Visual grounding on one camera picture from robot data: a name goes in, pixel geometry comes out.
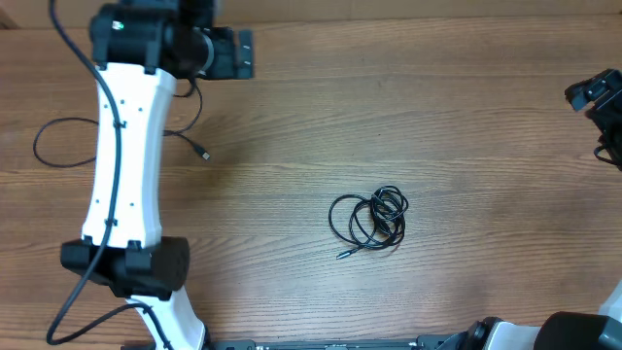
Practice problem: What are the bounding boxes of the black USB cable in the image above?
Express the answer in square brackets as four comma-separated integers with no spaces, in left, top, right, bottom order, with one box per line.
[32,80,212,169]

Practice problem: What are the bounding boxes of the thin black barrel-plug cable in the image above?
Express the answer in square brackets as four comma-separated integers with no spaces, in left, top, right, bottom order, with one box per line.
[328,193,390,261]

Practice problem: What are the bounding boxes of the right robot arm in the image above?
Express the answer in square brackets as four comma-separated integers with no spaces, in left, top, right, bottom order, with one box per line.
[439,69,621,350]

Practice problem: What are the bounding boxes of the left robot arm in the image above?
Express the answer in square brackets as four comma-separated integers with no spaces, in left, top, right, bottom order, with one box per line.
[61,1,254,349]

